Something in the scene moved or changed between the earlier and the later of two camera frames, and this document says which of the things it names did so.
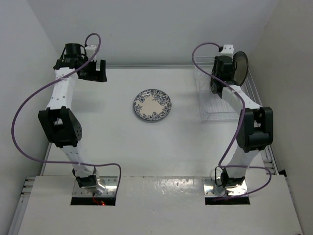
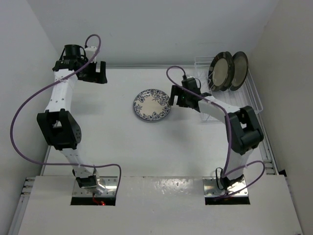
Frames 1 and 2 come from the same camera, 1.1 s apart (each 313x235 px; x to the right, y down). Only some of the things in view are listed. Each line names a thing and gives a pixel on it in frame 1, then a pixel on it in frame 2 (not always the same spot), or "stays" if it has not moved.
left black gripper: [96, 75] stays
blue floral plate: [152, 104] stays
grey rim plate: [240, 73] stays
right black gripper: [215, 62] -> [177, 91]
